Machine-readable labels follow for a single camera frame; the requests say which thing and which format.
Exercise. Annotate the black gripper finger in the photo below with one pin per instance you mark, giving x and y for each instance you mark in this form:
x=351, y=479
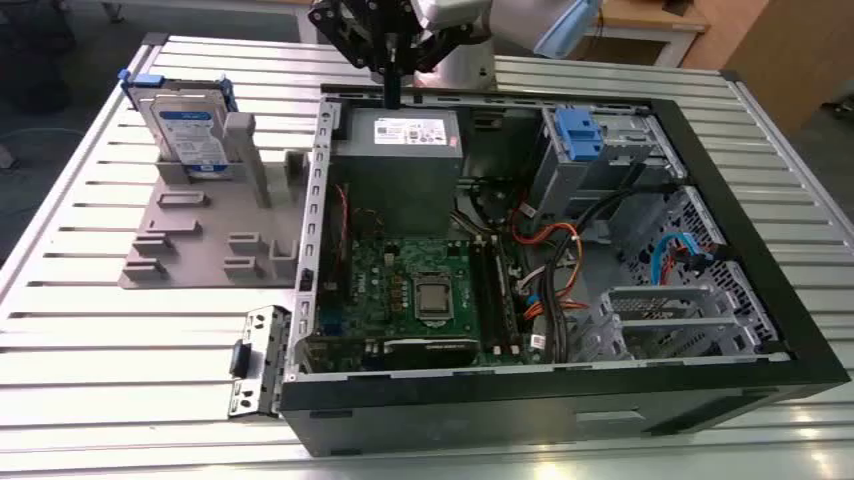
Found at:
x=347, y=35
x=440, y=47

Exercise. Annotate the hard disk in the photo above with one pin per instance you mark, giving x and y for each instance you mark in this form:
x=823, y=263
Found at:
x=189, y=135

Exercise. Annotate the blue drive cage latch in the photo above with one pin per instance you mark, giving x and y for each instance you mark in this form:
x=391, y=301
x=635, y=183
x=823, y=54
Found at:
x=576, y=135

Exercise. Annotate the grey power supply unit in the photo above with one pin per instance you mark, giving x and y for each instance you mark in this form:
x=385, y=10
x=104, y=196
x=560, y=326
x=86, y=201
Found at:
x=400, y=190

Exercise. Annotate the wooden desk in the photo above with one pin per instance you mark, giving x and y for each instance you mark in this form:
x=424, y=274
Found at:
x=640, y=20

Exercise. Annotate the metal optical drive cage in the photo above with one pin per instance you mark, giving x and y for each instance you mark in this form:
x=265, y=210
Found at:
x=600, y=175

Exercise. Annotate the green motherboard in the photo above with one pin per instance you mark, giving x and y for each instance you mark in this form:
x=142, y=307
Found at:
x=400, y=260

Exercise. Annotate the grey parts rack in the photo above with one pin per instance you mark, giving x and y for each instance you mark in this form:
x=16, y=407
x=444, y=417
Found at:
x=200, y=250

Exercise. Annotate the black RAM slot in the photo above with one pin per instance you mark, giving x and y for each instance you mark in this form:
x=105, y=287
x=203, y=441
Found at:
x=485, y=290
x=504, y=290

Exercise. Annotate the silver CPU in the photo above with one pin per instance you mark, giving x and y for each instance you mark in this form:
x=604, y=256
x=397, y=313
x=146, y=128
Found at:
x=435, y=300

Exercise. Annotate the CPU socket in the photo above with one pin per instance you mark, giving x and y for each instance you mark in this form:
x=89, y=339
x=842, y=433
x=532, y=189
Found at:
x=411, y=300

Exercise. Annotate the wooden cabinet panel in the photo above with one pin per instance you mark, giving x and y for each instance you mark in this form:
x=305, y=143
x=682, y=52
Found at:
x=787, y=50

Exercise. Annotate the black graphics card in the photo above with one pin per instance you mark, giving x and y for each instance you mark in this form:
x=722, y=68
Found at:
x=427, y=350

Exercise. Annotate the black PC case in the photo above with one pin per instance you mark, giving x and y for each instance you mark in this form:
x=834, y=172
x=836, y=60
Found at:
x=467, y=415

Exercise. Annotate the white desk frame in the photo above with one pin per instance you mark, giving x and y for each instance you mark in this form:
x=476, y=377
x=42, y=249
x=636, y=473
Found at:
x=307, y=25

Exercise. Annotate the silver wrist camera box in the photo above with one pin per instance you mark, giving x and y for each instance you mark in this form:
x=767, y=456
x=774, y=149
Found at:
x=447, y=12

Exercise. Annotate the metal expansion slot bracket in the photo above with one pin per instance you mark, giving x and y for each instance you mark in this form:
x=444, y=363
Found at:
x=260, y=350

